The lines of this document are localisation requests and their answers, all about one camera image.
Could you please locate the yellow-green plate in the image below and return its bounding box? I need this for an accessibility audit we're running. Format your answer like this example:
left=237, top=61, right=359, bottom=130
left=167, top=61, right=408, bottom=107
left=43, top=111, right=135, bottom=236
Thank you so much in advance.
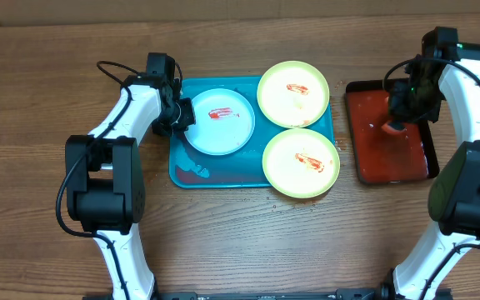
left=257, top=61, right=330, bottom=128
left=262, top=128, right=341, bottom=198

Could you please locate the light blue plate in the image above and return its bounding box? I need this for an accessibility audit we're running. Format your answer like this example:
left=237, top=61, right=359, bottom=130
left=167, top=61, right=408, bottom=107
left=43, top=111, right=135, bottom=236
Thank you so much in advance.
left=185, top=88, right=255, bottom=156

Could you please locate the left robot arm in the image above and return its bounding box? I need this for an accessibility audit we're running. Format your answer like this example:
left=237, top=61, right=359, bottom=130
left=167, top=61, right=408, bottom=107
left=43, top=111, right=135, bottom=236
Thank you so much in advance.
left=56, top=52, right=195, bottom=299

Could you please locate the black red-lined tray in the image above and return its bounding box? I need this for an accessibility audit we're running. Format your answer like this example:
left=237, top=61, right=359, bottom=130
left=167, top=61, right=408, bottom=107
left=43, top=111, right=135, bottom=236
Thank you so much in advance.
left=345, top=80, right=440, bottom=185

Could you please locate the teal plastic tray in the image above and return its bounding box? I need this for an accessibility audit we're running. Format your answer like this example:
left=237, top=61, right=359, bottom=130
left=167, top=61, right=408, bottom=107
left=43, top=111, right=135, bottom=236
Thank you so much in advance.
left=168, top=76, right=336, bottom=189

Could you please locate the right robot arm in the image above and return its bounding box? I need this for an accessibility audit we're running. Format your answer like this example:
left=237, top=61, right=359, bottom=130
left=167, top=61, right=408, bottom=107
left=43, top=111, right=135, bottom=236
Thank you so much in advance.
left=375, top=27, right=480, bottom=300

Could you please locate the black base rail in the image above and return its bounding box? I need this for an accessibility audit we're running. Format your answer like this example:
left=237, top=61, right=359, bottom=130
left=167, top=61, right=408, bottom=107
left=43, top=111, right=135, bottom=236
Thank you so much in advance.
left=82, top=287, right=453, bottom=300

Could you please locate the pink sponge dark scrubber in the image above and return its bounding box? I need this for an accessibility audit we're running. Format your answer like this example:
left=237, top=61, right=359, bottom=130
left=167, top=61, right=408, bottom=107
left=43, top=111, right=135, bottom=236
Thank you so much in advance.
left=381, top=120, right=406, bottom=135

